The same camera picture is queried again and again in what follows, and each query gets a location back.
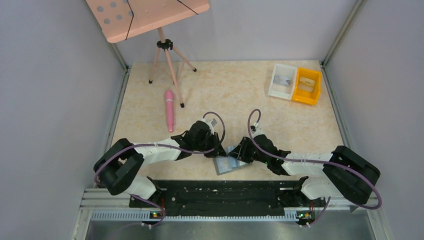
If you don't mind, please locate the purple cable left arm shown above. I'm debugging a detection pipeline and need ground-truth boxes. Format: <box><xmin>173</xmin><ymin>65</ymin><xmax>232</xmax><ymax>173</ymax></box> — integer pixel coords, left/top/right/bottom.
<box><xmin>93</xmin><ymin>111</ymin><xmax>227</xmax><ymax>228</ymax></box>

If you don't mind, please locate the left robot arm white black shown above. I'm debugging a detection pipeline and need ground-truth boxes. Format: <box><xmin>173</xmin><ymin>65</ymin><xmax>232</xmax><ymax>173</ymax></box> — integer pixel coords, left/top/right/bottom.
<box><xmin>93</xmin><ymin>118</ymin><xmax>226</xmax><ymax>207</ymax></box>

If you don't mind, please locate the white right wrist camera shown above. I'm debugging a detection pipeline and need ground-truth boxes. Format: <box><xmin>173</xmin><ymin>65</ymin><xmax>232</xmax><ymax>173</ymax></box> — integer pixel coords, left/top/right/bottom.
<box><xmin>250</xmin><ymin>122</ymin><xmax>265</xmax><ymax>138</ymax></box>

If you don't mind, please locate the grey-green leather card holder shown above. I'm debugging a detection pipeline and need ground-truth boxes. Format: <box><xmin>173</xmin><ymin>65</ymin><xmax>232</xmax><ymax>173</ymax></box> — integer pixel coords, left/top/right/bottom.
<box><xmin>213</xmin><ymin>156</ymin><xmax>252</xmax><ymax>176</ymax></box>

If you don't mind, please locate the card in yellow bin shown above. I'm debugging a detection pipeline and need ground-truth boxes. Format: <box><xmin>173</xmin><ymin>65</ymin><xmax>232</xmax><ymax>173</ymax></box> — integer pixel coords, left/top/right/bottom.
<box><xmin>299</xmin><ymin>76</ymin><xmax>316</xmax><ymax>92</ymax></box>

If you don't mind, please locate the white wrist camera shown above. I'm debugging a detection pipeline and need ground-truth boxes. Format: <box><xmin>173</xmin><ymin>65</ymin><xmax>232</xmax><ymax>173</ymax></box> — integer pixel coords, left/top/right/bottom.
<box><xmin>201</xmin><ymin>118</ymin><xmax>218</xmax><ymax>129</ymax></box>
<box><xmin>250</xmin><ymin>122</ymin><xmax>265</xmax><ymax>138</ymax></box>

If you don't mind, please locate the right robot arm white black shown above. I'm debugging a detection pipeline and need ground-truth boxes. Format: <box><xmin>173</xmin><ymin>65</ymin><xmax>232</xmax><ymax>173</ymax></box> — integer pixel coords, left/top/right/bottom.
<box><xmin>228</xmin><ymin>134</ymin><xmax>381</xmax><ymax>206</ymax></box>

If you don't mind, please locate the yellow plastic bin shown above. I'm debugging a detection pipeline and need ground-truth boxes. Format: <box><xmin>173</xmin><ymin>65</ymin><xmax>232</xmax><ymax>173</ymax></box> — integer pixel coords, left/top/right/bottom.
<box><xmin>291</xmin><ymin>67</ymin><xmax>322</xmax><ymax>106</ymax></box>

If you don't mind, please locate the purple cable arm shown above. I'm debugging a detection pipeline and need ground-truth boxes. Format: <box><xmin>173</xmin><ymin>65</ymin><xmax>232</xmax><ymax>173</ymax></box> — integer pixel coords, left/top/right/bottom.
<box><xmin>93</xmin><ymin>111</ymin><xmax>227</xmax><ymax>228</ymax></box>
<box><xmin>247</xmin><ymin>108</ymin><xmax>383</xmax><ymax>228</ymax></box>

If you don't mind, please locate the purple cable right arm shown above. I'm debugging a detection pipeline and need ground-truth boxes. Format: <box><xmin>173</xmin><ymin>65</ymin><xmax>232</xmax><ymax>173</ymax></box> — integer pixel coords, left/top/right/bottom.
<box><xmin>247</xmin><ymin>108</ymin><xmax>383</xmax><ymax>228</ymax></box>

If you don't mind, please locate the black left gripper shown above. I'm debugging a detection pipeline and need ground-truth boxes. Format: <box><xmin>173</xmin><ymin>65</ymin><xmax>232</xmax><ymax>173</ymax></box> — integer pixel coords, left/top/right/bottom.
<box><xmin>193</xmin><ymin>131</ymin><xmax>228</xmax><ymax>158</ymax></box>

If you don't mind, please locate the card in white bin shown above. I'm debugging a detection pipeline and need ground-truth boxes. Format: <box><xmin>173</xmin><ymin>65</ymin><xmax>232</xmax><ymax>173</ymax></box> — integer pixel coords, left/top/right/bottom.
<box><xmin>273</xmin><ymin>75</ymin><xmax>292</xmax><ymax>87</ymax></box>

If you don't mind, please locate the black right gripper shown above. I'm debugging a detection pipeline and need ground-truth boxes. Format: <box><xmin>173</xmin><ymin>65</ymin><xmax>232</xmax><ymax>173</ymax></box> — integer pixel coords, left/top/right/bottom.
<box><xmin>228</xmin><ymin>135</ymin><xmax>270</xmax><ymax>164</ymax></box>

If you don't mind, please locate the white plastic bin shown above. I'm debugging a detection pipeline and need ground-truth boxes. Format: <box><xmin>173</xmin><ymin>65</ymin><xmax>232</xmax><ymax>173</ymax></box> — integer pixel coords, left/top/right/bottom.
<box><xmin>267</xmin><ymin>63</ymin><xmax>298</xmax><ymax>101</ymax></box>

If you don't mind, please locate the pink cylindrical bottle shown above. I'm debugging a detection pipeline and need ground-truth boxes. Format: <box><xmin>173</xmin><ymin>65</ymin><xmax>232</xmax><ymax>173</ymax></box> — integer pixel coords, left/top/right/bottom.
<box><xmin>164</xmin><ymin>89</ymin><xmax>175</xmax><ymax>133</ymax></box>

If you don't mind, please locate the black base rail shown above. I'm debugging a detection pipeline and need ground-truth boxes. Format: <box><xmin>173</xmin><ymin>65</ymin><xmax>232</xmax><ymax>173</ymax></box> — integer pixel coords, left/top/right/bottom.
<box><xmin>129</xmin><ymin>180</ymin><xmax>312</xmax><ymax>218</ymax></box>

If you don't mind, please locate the aluminium frame rail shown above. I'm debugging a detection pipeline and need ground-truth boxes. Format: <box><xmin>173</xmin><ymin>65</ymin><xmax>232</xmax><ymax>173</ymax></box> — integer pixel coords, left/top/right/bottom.
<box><xmin>79</xmin><ymin>184</ymin><xmax>381</xmax><ymax>225</ymax></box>

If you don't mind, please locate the pink music stand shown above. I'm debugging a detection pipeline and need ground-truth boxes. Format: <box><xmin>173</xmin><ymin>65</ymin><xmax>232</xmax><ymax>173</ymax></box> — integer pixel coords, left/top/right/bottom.
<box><xmin>86</xmin><ymin>0</ymin><xmax>210</xmax><ymax>108</ymax></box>

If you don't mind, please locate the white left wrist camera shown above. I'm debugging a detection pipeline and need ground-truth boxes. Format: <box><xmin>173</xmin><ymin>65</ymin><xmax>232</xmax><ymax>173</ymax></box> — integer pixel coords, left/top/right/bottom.
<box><xmin>201</xmin><ymin>118</ymin><xmax>218</xmax><ymax>129</ymax></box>

